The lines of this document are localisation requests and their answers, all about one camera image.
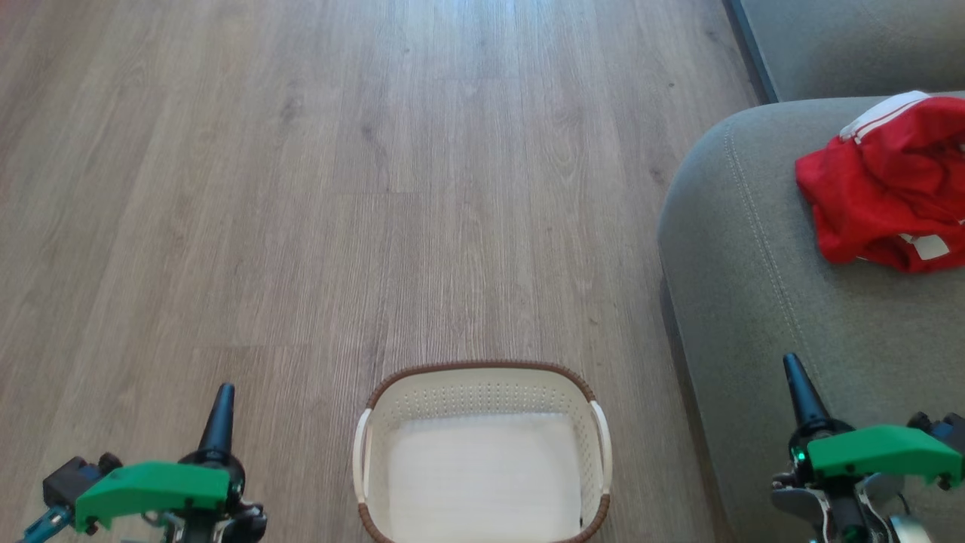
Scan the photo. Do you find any red garment with white stripes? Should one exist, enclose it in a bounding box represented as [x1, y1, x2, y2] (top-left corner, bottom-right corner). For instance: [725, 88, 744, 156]
[795, 90, 965, 274]

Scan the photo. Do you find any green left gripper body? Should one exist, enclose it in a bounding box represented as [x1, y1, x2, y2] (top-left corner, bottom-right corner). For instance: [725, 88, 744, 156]
[74, 449, 269, 543]

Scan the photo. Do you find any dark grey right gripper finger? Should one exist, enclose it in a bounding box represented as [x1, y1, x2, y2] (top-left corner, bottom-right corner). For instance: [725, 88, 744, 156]
[783, 353, 831, 428]

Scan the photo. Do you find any grey fabric sofa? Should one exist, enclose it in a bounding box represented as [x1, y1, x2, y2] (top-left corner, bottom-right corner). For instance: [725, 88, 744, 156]
[657, 0, 965, 543]

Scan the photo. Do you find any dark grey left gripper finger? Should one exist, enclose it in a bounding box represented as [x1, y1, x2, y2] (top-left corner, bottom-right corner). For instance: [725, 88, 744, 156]
[198, 382, 237, 456]

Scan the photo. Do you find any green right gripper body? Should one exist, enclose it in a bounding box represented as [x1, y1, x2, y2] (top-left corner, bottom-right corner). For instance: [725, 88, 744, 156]
[770, 419, 965, 543]

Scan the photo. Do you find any blue cable connector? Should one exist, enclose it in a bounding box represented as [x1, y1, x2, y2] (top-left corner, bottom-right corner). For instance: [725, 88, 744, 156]
[19, 504, 76, 543]

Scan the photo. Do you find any white basket with brown rim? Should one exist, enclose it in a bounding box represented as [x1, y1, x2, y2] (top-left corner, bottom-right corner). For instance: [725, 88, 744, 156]
[352, 360, 613, 543]

